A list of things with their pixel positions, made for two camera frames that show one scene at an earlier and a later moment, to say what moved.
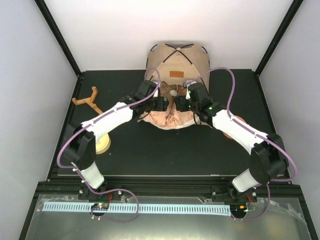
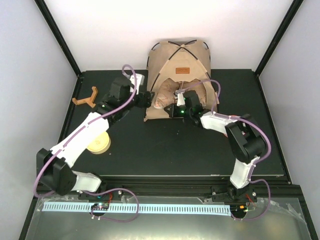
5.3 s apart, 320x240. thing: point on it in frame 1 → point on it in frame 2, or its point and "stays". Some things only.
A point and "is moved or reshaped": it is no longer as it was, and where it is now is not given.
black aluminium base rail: [72, 185] stays
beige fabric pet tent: [180, 62] is moved or reshaped
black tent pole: [188, 60] → [180, 47]
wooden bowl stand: [89, 100] stays
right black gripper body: [180, 103] → [178, 114]
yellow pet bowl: [102, 145] stays
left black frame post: [51, 20] stays
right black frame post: [290, 15] stays
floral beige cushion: [171, 119] is moved or reshaped
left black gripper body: [162, 106] → [141, 103]
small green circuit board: [101, 206] stays
